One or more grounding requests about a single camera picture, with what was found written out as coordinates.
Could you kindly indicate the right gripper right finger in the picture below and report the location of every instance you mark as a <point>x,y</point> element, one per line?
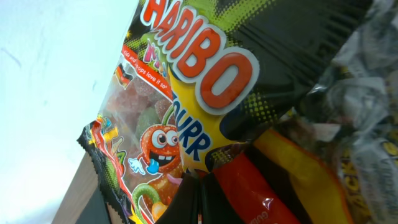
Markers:
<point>215,206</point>

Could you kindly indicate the black gift box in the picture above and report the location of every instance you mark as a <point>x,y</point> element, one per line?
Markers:
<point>97,211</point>

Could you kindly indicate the yellow candy bag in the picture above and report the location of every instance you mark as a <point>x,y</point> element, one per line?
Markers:
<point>335,159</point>

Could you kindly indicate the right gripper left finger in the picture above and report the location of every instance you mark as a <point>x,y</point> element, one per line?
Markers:
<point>184,207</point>

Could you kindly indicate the red Hacks candy bag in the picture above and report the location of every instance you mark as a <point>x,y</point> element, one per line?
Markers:
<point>249,194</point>

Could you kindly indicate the Haribo gummy candy bag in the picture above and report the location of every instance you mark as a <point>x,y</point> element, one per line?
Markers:
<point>197,83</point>

